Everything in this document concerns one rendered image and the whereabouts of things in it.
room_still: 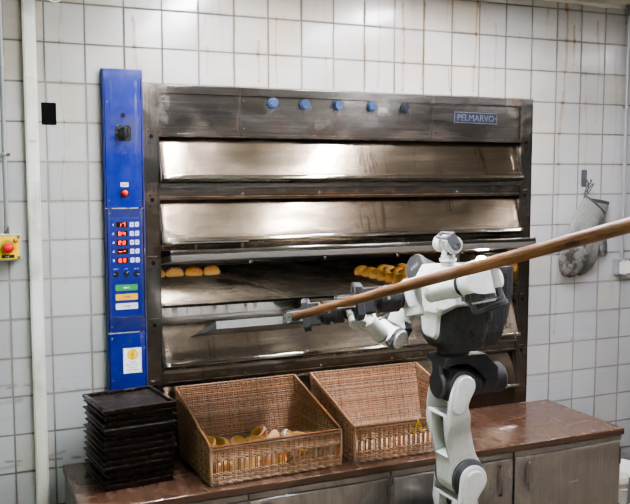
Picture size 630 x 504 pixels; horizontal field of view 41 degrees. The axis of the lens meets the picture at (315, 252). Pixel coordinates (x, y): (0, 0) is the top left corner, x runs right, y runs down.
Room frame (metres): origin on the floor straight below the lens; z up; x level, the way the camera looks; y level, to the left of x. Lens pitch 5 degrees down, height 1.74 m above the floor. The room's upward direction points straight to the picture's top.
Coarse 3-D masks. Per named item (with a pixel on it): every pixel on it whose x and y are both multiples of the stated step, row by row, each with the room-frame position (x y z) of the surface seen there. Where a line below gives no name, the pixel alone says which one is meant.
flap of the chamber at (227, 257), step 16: (176, 256) 3.37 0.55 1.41; (192, 256) 3.39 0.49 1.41; (208, 256) 3.42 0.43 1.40; (224, 256) 3.45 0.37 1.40; (240, 256) 3.47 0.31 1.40; (256, 256) 3.50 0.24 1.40; (272, 256) 3.53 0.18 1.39; (288, 256) 3.56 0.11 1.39; (304, 256) 3.61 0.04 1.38; (320, 256) 3.71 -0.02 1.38; (336, 256) 3.81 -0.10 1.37
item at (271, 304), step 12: (516, 288) 4.21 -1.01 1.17; (252, 300) 3.71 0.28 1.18; (264, 300) 3.71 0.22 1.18; (276, 300) 3.71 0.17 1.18; (288, 300) 3.72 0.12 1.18; (300, 300) 3.74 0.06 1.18; (312, 300) 3.76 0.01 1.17; (324, 300) 3.79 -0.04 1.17; (168, 312) 3.50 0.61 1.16; (180, 312) 3.52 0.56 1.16; (192, 312) 3.54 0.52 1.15; (204, 312) 3.56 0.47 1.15; (216, 312) 3.59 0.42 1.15; (228, 312) 3.61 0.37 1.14
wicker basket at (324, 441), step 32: (224, 384) 3.56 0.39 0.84; (256, 384) 3.62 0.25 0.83; (288, 384) 3.68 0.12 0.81; (192, 416) 3.25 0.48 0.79; (224, 416) 3.52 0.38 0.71; (256, 416) 3.58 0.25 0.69; (288, 416) 3.63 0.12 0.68; (320, 416) 3.45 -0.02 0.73; (192, 448) 3.25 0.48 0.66; (224, 448) 3.07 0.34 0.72; (256, 448) 3.13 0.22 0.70; (288, 448) 3.18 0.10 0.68; (320, 448) 3.25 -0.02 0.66; (224, 480) 3.10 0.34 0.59
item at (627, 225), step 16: (608, 224) 1.62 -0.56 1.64; (624, 224) 1.58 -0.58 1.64; (560, 240) 1.74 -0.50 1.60; (576, 240) 1.69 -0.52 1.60; (592, 240) 1.66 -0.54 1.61; (496, 256) 1.94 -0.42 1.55; (512, 256) 1.88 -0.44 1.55; (528, 256) 1.83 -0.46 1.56; (448, 272) 2.11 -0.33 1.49; (464, 272) 2.05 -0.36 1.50; (384, 288) 2.42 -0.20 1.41; (400, 288) 2.33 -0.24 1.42; (416, 288) 2.28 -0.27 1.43; (336, 304) 2.71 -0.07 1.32; (352, 304) 2.62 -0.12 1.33
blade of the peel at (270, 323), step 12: (216, 324) 3.02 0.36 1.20; (228, 324) 3.04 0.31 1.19; (240, 324) 3.06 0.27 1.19; (252, 324) 3.07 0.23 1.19; (264, 324) 3.09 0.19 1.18; (276, 324) 3.12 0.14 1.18; (288, 324) 3.20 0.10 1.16; (300, 324) 3.29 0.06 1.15; (324, 324) 3.47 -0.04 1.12; (192, 336) 3.31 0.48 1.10
